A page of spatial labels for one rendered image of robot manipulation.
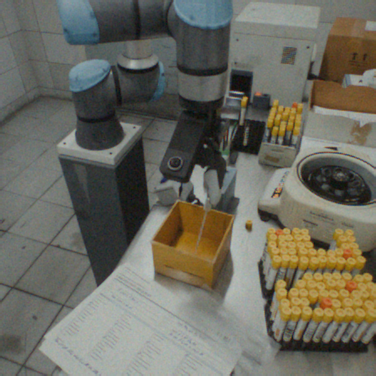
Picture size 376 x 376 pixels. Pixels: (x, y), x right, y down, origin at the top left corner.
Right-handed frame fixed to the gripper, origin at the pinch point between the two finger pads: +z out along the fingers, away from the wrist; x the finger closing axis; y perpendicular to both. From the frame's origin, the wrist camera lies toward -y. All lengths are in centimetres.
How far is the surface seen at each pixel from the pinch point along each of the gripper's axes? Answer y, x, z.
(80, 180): 21, 48, 26
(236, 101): 66, 11, 12
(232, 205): 18.8, -2.8, 16.7
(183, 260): -6.7, -0.4, 10.3
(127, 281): -11.7, 9.8, 16.3
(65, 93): 195, 211, 99
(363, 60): 116, -29, 8
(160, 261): -6.7, 4.6, 13.0
